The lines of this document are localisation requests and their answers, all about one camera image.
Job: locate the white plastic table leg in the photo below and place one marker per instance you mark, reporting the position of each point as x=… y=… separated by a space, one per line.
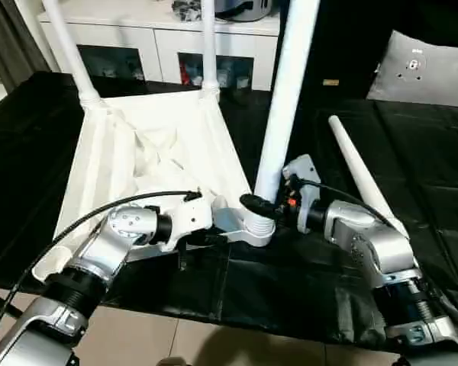
x=70 y=49
x=210 y=49
x=358 y=167
x=290 y=95

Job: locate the white plastic table top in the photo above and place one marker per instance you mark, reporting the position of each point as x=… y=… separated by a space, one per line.
x=156 y=133

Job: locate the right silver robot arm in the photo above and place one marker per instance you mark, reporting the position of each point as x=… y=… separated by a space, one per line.
x=378 y=244

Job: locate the white cup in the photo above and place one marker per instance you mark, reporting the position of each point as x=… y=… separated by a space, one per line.
x=196 y=80
x=242 y=82

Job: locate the red bottle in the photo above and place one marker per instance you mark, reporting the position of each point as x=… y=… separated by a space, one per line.
x=184 y=72

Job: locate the black cabinet with orange label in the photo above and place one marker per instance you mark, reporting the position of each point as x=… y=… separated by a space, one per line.
x=339 y=38

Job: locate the grey pillow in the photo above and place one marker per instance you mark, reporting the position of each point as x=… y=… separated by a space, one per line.
x=423 y=72

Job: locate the black work surface mat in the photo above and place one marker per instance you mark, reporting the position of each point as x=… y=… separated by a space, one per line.
x=23 y=152

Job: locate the black work table leg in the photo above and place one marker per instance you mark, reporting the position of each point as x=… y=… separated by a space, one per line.
x=4 y=303

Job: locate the white sideboard with glass doors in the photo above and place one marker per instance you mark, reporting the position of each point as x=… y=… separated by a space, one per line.
x=137 y=38

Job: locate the black tangled item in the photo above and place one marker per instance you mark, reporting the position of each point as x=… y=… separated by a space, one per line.
x=187 y=10

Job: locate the grey curtain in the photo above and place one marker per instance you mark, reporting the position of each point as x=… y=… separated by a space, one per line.
x=15 y=42

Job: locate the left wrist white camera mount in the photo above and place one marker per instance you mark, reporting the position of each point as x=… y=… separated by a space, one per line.
x=191 y=213

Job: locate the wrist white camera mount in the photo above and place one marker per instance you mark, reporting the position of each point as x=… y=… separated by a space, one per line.
x=303 y=171
x=191 y=213

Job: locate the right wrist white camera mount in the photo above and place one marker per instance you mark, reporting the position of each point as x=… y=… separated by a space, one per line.
x=303 y=171

